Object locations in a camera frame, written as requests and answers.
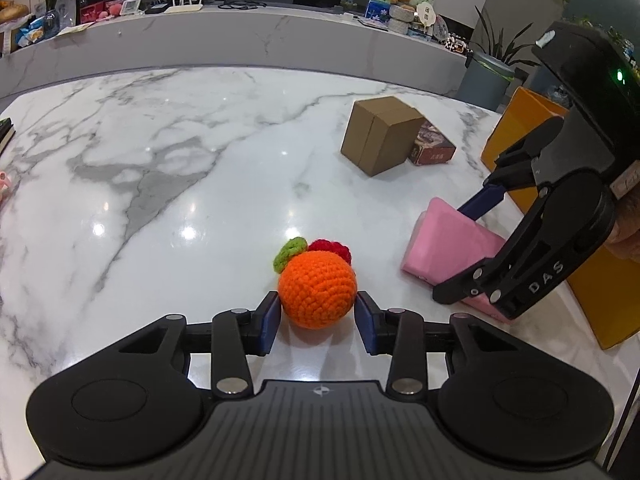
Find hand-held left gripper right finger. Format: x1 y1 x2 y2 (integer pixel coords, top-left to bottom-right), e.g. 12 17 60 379
354 290 522 397

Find pink box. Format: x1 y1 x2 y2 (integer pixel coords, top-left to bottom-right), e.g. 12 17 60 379
400 197 516 325

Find person's right hand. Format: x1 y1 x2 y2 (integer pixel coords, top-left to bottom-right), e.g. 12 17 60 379
606 195 640 262

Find dark printed box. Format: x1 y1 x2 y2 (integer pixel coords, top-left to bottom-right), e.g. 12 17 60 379
407 120 457 167

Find brown cardboard box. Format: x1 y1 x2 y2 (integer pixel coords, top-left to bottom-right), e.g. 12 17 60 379
340 96 426 178

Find blue snack bag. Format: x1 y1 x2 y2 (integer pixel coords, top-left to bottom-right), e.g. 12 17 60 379
15 14 58 45

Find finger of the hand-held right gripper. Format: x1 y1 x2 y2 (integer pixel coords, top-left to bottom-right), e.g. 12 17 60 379
432 169 617 321
457 116 567 224

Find green spiky potted plant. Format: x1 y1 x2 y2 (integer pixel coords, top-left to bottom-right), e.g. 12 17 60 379
472 5 542 70

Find grey media console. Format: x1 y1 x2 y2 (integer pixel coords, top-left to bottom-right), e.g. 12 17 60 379
0 0 481 107

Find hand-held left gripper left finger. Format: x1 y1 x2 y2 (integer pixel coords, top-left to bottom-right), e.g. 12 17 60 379
117 290 283 400

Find grey planter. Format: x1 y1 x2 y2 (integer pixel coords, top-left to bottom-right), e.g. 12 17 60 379
457 51 516 112

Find red crochet strawberry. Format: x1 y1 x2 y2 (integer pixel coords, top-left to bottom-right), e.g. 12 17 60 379
307 239 353 265

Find orange storage box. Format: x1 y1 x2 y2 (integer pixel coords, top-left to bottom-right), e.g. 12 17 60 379
480 86 640 351

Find orange crochet fruit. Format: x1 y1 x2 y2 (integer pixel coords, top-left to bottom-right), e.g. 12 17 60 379
272 236 359 330

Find black and white cow figure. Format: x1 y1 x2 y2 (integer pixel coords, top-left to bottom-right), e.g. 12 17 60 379
445 32 472 55

